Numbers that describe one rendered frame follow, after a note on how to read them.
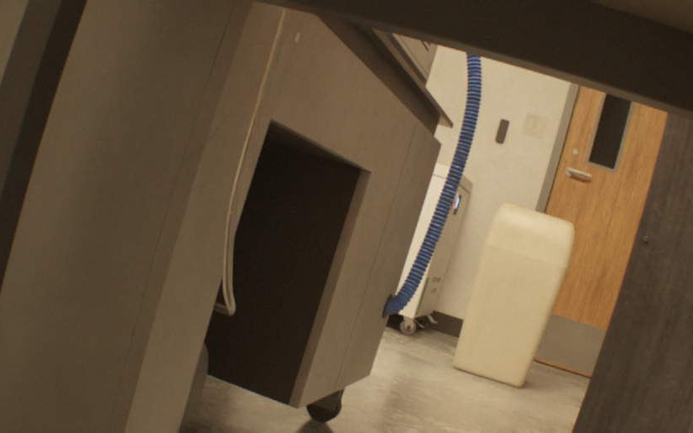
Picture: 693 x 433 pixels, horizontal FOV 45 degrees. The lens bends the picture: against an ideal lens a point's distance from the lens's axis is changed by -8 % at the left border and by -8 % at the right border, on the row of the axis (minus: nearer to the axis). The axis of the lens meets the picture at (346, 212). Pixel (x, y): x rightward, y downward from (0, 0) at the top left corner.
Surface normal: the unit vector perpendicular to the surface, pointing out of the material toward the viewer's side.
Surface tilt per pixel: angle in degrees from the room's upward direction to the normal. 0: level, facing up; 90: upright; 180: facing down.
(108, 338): 90
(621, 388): 90
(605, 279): 90
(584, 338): 90
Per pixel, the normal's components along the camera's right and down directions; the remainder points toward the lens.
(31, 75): -0.24, -0.07
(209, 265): 0.93, 0.29
